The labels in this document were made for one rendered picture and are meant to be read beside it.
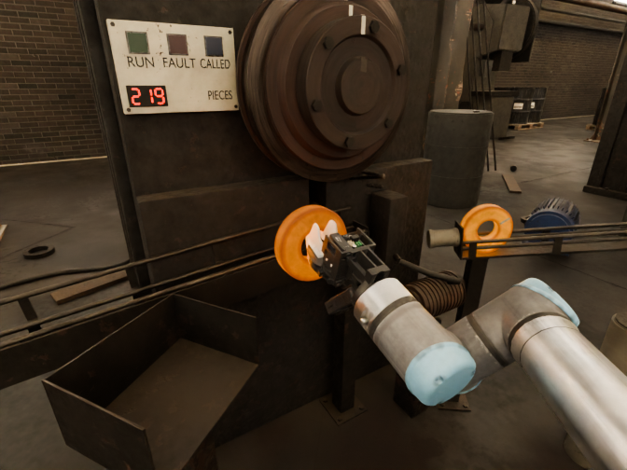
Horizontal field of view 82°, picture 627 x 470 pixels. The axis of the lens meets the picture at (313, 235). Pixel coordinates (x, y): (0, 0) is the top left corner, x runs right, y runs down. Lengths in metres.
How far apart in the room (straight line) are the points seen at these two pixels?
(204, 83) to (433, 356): 0.76
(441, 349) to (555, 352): 0.13
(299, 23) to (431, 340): 0.67
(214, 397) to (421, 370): 0.39
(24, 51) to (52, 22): 0.56
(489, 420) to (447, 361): 1.10
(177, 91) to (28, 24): 6.05
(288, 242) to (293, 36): 0.43
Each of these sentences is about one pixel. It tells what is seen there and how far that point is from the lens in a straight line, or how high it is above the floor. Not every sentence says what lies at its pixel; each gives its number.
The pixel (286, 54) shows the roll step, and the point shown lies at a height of 1.18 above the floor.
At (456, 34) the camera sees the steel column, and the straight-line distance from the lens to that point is 5.21.
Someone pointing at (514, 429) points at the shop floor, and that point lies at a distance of 1.61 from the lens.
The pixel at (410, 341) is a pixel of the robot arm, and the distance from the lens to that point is 0.51.
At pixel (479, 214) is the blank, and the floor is 0.76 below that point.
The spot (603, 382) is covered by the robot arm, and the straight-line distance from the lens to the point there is 0.50.
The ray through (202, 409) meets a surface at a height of 0.60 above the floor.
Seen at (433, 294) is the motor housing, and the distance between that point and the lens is 1.20.
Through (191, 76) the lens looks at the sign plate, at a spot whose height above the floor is 1.14.
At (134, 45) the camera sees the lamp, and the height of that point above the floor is 1.19.
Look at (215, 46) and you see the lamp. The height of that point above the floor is 1.20.
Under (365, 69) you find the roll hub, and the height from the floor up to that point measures 1.15.
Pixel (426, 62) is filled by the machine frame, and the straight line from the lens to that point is 1.37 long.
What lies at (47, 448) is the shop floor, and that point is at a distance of 1.66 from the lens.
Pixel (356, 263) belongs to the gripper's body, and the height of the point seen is 0.85.
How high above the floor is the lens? 1.12
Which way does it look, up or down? 23 degrees down
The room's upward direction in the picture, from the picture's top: straight up
